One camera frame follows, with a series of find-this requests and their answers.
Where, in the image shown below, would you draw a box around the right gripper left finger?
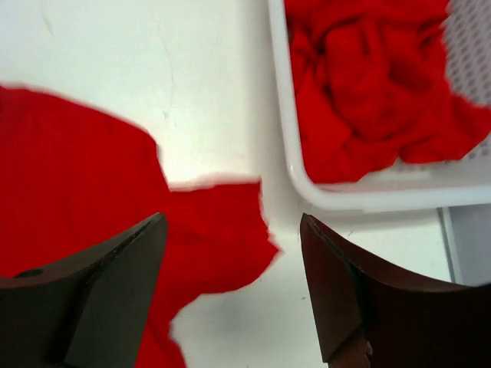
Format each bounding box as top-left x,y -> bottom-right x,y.
1,213 -> 168,367

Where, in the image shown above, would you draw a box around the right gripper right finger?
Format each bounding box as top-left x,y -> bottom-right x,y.
300,214 -> 490,367

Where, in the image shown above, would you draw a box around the red t shirt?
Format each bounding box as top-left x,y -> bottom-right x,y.
1,87 -> 278,367

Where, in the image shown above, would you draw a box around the red t shirts in basket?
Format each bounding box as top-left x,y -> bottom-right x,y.
285,1 -> 490,184

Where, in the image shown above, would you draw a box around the white plastic basket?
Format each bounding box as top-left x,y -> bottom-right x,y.
268,1 -> 490,212

